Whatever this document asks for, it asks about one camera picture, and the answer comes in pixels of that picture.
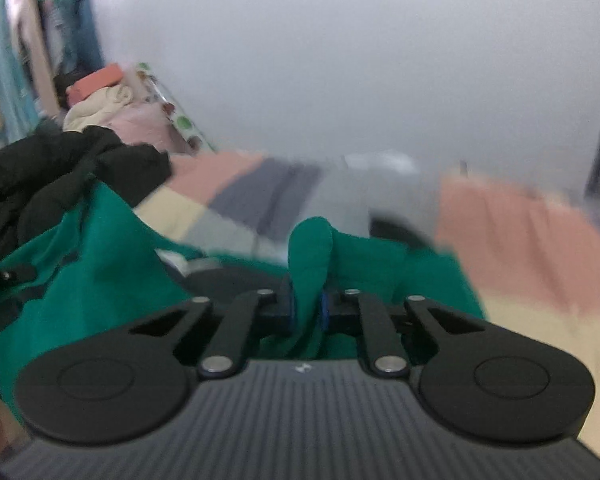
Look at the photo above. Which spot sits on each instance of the hanging clothes rack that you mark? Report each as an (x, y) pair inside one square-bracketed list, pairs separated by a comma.
[(45, 45)]

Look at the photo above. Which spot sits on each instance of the black puffer jacket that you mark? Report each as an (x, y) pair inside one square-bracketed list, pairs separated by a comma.
[(45, 175)]

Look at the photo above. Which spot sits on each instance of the patchwork bed quilt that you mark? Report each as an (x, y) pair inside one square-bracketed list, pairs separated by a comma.
[(532, 257)]

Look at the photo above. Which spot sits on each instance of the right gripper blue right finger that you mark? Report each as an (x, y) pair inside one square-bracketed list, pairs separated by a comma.
[(367, 319)]

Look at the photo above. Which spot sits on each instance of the orange box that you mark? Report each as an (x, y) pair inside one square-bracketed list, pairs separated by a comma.
[(108, 76)]

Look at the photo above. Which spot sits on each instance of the cream folded blanket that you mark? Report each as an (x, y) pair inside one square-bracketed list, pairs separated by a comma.
[(98, 107)]

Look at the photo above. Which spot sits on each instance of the green hoodie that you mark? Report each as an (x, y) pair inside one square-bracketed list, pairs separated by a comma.
[(100, 268)]

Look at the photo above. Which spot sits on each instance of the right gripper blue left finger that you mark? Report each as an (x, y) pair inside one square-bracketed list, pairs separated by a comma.
[(251, 316)]

